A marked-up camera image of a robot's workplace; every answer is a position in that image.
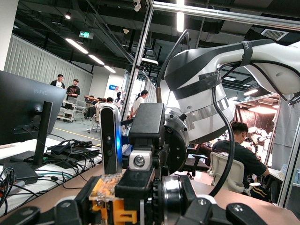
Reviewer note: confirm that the small white humanoid robot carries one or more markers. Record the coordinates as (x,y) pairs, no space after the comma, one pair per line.
(119,99)

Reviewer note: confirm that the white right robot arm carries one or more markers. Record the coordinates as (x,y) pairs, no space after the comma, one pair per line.
(201,103)

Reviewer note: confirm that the aluminium frame post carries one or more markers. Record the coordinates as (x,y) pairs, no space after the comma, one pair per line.
(140,47)
(289,152)

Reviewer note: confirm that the overhead frame camera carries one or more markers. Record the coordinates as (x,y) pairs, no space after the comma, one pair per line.
(150,62)

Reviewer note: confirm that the long ceiling light strip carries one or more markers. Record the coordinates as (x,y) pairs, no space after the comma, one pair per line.
(109,69)
(76,46)
(96,59)
(180,18)

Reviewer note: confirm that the green exit sign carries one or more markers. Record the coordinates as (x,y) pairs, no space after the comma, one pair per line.
(86,35)

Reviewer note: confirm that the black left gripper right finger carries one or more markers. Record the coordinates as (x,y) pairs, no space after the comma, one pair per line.
(201,211)

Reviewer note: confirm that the blue wall sign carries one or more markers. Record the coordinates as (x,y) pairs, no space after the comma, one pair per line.
(114,87)

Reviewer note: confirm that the standing man printed black shirt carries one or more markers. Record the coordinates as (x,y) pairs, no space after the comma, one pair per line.
(73,91)

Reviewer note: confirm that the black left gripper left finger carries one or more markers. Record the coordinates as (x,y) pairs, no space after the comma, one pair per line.
(70,211)

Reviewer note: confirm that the seated person black shirt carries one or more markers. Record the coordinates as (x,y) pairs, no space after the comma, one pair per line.
(243,157)

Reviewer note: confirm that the white security camera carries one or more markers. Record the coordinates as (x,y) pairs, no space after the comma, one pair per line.
(136,5)

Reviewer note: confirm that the white office chair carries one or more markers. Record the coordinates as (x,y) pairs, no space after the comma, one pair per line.
(225,171)

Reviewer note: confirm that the standing man black jacket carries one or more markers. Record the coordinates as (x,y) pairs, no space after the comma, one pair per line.
(58,82)

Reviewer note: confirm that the small black desk box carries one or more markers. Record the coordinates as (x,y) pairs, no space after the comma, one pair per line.
(21,172)

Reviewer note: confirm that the black Huawei monitor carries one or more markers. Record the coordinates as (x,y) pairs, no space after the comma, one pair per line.
(21,105)

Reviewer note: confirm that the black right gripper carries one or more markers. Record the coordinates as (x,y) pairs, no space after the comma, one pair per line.
(173,152)

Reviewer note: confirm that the standing woman white shirt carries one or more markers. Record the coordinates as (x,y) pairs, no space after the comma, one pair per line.
(138,103)

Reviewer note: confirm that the ceiling air vent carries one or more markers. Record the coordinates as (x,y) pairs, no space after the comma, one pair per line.
(274,34)

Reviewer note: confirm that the black flat dock device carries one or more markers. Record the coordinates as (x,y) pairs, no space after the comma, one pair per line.
(75,150)

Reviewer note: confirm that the white trolley cart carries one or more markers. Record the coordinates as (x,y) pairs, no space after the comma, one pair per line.
(68,110)

